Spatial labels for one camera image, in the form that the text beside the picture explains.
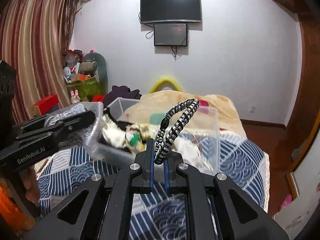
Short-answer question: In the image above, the clear plastic storage box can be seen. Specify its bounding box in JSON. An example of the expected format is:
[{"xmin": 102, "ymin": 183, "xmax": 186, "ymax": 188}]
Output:
[{"xmin": 83, "ymin": 98, "xmax": 220, "ymax": 175}]

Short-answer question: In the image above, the black lace band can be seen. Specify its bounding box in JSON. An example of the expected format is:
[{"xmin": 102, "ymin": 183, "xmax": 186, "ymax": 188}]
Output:
[{"xmin": 102, "ymin": 107, "xmax": 137, "ymax": 132}]

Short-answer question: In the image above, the floral fabric scrunchie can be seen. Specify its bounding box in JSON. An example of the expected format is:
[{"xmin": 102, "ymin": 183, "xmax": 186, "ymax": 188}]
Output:
[{"xmin": 125, "ymin": 124, "xmax": 151, "ymax": 155}]

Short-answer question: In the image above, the black white braided bracelet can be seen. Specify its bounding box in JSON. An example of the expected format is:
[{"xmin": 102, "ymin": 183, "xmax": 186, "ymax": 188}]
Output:
[{"xmin": 153, "ymin": 98, "xmax": 200, "ymax": 165}]

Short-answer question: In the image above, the pink bunny toy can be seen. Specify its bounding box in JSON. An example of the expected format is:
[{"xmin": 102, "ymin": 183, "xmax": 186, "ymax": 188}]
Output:
[{"xmin": 71, "ymin": 89, "xmax": 81, "ymax": 104}]

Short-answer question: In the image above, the red box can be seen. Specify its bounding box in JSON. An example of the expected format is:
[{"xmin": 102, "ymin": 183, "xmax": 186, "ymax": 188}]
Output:
[{"xmin": 32, "ymin": 94, "xmax": 60, "ymax": 116}]

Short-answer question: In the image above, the green storage box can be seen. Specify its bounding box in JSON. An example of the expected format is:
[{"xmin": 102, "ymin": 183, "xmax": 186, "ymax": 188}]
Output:
[{"xmin": 66, "ymin": 77, "xmax": 105, "ymax": 102}]

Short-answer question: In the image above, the dark purple garment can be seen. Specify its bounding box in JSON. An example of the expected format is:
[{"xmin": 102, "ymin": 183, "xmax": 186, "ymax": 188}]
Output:
[{"xmin": 103, "ymin": 86, "xmax": 142, "ymax": 107}]

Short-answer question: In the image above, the grey plush toy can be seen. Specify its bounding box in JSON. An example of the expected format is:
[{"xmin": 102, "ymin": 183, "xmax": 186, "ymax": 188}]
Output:
[{"xmin": 79, "ymin": 53, "xmax": 108, "ymax": 88}]

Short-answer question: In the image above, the white cloth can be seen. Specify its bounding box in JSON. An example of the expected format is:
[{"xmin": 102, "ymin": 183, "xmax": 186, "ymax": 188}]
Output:
[{"xmin": 171, "ymin": 134, "xmax": 214, "ymax": 175}]

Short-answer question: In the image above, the striped curtain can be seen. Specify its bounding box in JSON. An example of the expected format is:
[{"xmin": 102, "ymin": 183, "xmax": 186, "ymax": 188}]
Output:
[{"xmin": 1, "ymin": 0, "xmax": 79, "ymax": 123}]

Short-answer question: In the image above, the beige patchwork blanket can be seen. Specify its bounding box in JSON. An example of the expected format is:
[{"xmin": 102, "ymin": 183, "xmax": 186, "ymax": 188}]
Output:
[{"xmin": 120, "ymin": 90, "xmax": 246, "ymax": 138}]

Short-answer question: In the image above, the brown wooden door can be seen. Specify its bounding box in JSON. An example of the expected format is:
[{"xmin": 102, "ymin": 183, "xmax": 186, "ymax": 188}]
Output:
[{"xmin": 287, "ymin": 14, "xmax": 319, "ymax": 172}]

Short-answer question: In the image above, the small wall monitor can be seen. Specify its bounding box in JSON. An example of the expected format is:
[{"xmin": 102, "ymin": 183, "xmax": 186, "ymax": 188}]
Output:
[{"xmin": 154, "ymin": 23, "xmax": 188, "ymax": 47}]

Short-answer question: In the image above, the large wall television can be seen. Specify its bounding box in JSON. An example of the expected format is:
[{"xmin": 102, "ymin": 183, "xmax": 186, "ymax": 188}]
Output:
[{"xmin": 140, "ymin": 0, "xmax": 202, "ymax": 23}]

